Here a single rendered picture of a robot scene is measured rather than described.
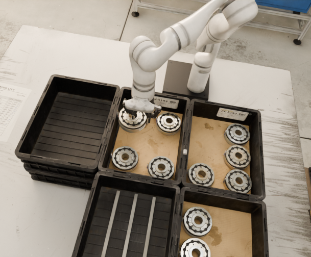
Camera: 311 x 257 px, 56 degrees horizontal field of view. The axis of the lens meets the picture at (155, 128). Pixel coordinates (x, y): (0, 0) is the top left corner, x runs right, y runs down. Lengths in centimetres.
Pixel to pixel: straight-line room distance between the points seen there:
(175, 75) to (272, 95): 54
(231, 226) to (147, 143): 45
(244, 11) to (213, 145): 58
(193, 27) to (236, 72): 94
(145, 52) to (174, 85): 75
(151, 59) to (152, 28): 227
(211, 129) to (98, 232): 63
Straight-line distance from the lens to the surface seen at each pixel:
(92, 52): 175
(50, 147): 125
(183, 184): 105
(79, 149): 122
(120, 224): 110
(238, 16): 92
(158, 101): 128
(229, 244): 114
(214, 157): 124
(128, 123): 106
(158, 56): 80
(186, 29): 85
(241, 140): 129
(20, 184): 135
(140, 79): 87
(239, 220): 117
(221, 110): 129
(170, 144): 123
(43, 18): 321
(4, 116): 155
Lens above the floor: 189
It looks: 57 degrees down
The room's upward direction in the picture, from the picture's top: 9 degrees clockwise
